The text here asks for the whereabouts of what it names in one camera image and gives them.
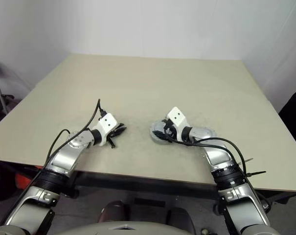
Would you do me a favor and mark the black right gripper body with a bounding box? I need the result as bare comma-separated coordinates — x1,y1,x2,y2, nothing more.
163,121,179,142

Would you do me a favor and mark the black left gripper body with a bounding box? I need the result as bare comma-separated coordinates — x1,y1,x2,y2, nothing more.
106,130,119,149

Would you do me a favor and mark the silver motor housing lid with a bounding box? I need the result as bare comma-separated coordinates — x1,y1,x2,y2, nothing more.
149,118,174,141

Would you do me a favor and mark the black table caster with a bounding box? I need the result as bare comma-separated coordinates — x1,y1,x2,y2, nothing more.
212,199,226,215
64,187,79,198

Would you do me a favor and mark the dark reddish rounded shape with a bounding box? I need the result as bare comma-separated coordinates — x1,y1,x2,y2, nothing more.
100,200,129,223

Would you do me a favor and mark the dark grey rounded shape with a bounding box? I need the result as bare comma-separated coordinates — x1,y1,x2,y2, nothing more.
166,207,195,232

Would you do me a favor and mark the grey robot torso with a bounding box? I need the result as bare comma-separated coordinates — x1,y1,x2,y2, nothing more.
85,221,189,235

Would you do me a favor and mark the orange object under table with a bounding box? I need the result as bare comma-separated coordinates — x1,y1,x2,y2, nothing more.
14,172,32,194

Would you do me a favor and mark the large black object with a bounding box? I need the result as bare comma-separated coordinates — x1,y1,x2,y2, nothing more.
278,77,296,128

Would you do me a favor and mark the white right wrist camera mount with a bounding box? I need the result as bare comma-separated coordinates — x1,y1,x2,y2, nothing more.
166,107,191,143

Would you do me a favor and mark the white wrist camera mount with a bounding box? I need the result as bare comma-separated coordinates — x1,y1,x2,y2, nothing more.
92,113,118,147
166,107,191,143

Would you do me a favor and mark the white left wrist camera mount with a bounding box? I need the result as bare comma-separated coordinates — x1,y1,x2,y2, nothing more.
92,113,118,147

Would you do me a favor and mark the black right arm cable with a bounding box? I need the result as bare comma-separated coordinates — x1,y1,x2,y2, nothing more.
166,136,249,183

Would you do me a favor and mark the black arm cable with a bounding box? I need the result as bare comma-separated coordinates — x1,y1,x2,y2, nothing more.
30,98,108,187
166,136,249,183

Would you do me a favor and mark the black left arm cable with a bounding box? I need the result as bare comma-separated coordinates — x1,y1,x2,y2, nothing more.
30,98,108,187

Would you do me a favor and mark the black table frame bar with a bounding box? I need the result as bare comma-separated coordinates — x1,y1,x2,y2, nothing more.
74,171,218,194

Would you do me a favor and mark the black cable tie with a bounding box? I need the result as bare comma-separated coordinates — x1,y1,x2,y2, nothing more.
244,170,267,178

